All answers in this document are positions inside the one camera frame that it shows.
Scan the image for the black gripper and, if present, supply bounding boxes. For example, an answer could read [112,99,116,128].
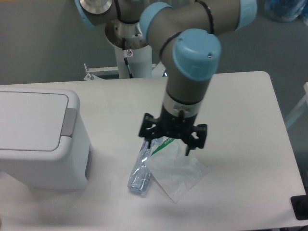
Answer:
[138,106,207,156]

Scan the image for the white push-lid trash can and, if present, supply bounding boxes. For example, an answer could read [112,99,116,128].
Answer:
[0,86,91,190]

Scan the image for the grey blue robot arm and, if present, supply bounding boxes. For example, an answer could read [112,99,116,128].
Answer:
[75,0,257,151]

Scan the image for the clear green-striped plastic bag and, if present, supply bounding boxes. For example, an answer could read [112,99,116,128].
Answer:
[145,137,208,203]

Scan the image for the crushed clear plastic bottle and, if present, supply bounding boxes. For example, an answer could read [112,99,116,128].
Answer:
[127,138,162,195]

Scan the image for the black device at table edge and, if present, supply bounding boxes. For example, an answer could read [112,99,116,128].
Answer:
[291,195,308,220]

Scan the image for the blue plastic bag on floor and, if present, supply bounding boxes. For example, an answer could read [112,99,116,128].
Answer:
[264,0,308,23]

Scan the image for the white pedestal base frame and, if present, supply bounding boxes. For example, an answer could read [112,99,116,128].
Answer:
[83,63,169,81]

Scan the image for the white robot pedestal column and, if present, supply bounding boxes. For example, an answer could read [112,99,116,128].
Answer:
[105,20,152,79]

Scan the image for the black cable on pedestal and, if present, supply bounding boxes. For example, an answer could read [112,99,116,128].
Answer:
[121,38,134,79]

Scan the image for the white frame at right edge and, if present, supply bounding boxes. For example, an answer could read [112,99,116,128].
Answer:
[285,82,308,129]

